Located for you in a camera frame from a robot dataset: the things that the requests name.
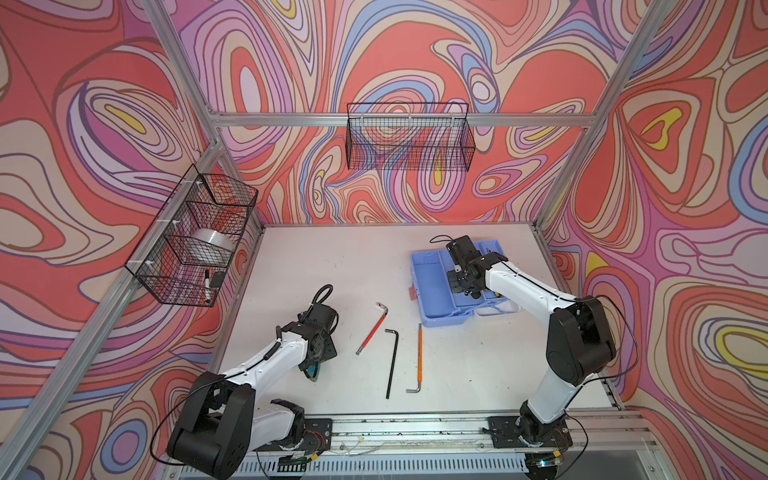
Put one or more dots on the white pink tool box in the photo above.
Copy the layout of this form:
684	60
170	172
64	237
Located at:
442	300

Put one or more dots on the black wire basket left wall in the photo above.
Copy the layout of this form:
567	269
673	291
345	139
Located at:
170	265

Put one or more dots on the black wire basket back wall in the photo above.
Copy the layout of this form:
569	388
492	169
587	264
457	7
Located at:
409	136

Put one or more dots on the teal utility knife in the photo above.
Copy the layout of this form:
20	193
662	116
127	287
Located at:
312	372

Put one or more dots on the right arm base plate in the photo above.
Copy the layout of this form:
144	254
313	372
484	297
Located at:
528	432

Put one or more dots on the black hex key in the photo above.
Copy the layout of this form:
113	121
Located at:
395	334

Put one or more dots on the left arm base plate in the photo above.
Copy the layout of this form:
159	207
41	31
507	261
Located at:
317	436

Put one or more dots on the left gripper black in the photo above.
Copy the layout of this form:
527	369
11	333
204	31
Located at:
329	350

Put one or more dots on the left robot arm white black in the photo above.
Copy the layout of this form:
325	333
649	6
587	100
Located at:
222	419

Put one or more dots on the red sleeved hex key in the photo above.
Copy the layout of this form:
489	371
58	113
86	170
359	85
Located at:
384	312

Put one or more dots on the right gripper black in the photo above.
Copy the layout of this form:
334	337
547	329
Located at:
476	286

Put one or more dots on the silver tape roll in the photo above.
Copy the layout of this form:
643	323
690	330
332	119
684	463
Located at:
214	238

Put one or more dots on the orange sleeved hex key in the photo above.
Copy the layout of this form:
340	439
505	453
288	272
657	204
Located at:
419	368

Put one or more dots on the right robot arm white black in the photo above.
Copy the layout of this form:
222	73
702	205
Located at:
579	338

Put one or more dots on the black wire basket wall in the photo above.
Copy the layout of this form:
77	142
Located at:
409	136
170	265

